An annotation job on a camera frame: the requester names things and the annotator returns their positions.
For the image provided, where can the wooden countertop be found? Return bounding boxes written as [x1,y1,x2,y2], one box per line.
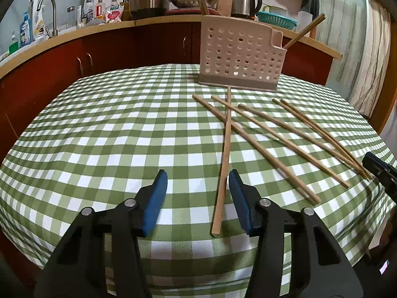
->
[1,14,342,79]

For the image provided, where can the red white packet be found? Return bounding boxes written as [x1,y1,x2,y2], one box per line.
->
[105,5,124,23]

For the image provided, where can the chrome sink faucet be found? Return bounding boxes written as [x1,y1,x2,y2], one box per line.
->
[36,0,59,37]

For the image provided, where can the beige perforated utensil holder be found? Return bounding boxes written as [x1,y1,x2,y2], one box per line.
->
[198,15,287,92]

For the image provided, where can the dark metal pot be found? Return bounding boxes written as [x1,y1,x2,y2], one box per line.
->
[129,0,169,20]

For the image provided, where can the teal plastic colander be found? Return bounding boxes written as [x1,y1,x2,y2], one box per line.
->
[256,11,297,30]

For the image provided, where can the green checkered tablecloth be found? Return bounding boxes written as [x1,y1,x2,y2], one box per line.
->
[1,65,396,297]

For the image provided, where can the stainless electric kettle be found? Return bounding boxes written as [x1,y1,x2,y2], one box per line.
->
[231,0,263,20]

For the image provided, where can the white plastic jug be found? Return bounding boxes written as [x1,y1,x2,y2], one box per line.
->
[296,10,313,33]

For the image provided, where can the white spray bottle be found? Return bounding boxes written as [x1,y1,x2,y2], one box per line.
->
[34,9,46,40]

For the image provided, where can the window with frosted glass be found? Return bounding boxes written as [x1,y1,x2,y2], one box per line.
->
[1,0,83,54]

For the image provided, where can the glass sliding door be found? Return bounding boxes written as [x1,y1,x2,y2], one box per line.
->
[316,0,369,102]

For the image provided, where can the blue detergent bottle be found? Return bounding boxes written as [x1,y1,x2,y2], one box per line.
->
[20,11,33,47]

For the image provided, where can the white enamel bowl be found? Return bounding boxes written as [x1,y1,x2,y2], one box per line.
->
[262,5,287,16]

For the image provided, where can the red kitchen cabinets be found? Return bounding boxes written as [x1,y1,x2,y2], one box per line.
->
[0,21,334,162]

